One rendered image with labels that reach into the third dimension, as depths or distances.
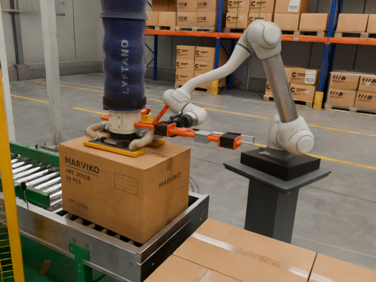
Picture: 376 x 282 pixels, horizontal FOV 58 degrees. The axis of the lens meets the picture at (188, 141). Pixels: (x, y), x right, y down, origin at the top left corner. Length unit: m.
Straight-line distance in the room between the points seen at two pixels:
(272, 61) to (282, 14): 6.99
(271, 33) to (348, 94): 6.80
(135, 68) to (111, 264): 0.95
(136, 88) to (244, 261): 0.98
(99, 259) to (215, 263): 0.57
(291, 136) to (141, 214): 0.91
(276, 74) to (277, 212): 0.88
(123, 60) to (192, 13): 8.06
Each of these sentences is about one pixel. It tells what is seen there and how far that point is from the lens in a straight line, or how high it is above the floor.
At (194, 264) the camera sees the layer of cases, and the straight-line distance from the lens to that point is 1.66.
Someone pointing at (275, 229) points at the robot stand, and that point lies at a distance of 2.33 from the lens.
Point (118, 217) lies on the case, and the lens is 1.80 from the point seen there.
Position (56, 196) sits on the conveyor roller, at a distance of 2.32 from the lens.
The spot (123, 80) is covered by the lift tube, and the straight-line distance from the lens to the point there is 1.74.
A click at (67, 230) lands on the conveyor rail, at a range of 1.90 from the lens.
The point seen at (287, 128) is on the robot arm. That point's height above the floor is 1.07.
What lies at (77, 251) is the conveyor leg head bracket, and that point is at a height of 0.47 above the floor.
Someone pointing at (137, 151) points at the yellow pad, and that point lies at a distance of 1.73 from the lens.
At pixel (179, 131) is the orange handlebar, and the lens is 1.67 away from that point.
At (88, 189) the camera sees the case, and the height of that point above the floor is 0.74.
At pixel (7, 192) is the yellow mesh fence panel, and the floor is 0.73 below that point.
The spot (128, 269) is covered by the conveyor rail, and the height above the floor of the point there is 0.49.
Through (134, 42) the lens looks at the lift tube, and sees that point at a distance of 1.73.
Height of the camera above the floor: 1.54
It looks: 17 degrees down
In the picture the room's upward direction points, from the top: 3 degrees clockwise
